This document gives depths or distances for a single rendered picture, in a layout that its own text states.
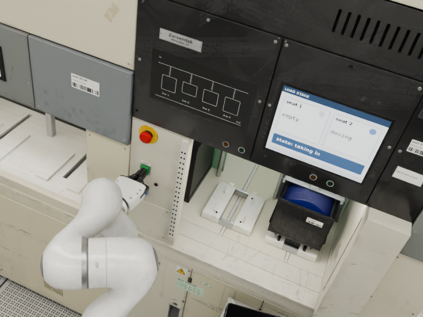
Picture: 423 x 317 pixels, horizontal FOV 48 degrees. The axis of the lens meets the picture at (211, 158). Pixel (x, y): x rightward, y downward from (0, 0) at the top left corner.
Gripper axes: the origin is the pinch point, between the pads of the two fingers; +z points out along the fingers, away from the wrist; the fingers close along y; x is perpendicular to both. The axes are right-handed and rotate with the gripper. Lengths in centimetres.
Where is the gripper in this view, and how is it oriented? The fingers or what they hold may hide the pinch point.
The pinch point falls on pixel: (141, 174)
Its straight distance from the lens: 159.6
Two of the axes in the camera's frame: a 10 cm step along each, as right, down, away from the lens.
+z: 3.7, -5.6, 7.4
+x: 1.5, -7.5, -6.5
